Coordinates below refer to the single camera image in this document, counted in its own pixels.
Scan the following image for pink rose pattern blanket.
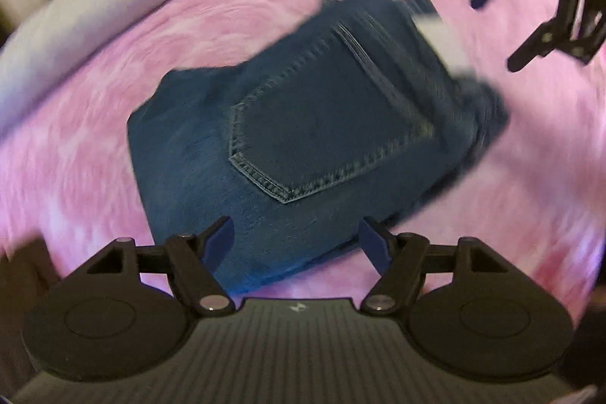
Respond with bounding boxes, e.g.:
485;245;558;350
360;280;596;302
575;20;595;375
1;0;605;317

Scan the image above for dark blue denim jeans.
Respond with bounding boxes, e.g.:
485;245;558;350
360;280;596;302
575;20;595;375
127;0;508;294

